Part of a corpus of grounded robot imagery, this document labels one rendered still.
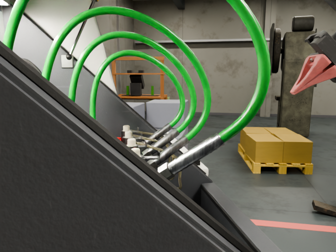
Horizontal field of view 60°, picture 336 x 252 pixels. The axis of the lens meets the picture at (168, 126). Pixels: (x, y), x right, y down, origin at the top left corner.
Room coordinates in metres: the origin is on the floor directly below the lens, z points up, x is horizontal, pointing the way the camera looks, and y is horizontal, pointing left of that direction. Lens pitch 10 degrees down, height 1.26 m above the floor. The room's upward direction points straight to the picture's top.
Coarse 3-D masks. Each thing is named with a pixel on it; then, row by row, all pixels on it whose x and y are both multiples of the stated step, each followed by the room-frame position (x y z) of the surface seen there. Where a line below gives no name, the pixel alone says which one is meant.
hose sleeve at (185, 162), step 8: (216, 136) 0.35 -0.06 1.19; (200, 144) 0.36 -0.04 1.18; (208, 144) 0.35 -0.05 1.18; (216, 144) 0.35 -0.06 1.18; (184, 152) 0.37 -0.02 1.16; (192, 152) 0.36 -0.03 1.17; (200, 152) 0.36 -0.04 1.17; (208, 152) 0.36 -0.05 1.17; (176, 160) 0.37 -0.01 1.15; (184, 160) 0.36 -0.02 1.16; (192, 160) 0.36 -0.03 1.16; (168, 168) 0.37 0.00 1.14; (176, 168) 0.36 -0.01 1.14
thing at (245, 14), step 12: (24, 0) 0.42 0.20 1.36; (228, 0) 0.35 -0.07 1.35; (240, 0) 0.35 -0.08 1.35; (12, 12) 0.42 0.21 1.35; (240, 12) 0.35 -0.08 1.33; (12, 24) 0.42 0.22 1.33; (252, 24) 0.34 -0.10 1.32; (12, 36) 0.43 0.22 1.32; (252, 36) 0.35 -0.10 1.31; (12, 48) 0.43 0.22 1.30; (264, 48) 0.34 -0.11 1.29; (264, 60) 0.34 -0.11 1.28; (264, 72) 0.34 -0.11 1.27; (264, 84) 0.34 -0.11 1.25; (252, 96) 0.35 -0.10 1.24; (264, 96) 0.34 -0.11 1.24; (252, 108) 0.34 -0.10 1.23; (240, 120) 0.35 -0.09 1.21; (228, 132) 0.35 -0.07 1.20
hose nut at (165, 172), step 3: (162, 165) 0.38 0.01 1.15; (165, 165) 0.37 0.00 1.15; (159, 168) 0.37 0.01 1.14; (162, 168) 0.37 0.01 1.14; (165, 168) 0.37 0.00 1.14; (159, 171) 0.37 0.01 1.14; (162, 171) 0.37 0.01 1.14; (165, 171) 0.37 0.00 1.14; (168, 171) 0.37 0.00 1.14; (162, 174) 0.37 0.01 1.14; (165, 174) 0.37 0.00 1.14; (168, 174) 0.37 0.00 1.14; (171, 174) 0.36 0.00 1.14; (174, 174) 0.37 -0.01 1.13; (165, 177) 0.37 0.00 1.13; (168, 177) 0.37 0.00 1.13; (171, 177) 0.37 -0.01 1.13
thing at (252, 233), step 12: (204, 192) 0.78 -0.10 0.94; (216, 192) 0.75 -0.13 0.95; (204, 204) 0.79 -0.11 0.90; (216, 204) 0.69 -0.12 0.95; (228, 204) 0.68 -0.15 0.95; (216, 216) 0.69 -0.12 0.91; (228, 216) 0.62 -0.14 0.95; (240, 216) 0.61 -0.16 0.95; (228, 228) 0.62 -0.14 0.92; (240, 228) 0.56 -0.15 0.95; (252, 228) 0.56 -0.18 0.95; (252, 240) 0.52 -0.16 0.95; (264, 240) 0.52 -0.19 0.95
